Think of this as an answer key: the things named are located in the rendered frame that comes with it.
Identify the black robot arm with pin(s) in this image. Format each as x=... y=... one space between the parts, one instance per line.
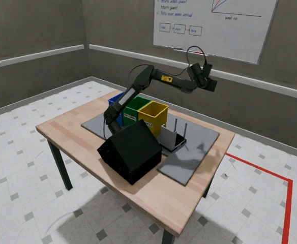
x=141 y=83

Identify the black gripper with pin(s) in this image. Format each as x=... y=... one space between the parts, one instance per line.
x=211 y=86

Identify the yellow open bin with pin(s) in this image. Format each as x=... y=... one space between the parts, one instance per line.
x=155 y=115

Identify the blue bin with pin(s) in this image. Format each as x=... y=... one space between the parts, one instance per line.
x=120 y=118

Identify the green bin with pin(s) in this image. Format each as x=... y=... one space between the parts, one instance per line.
x=130 y=114

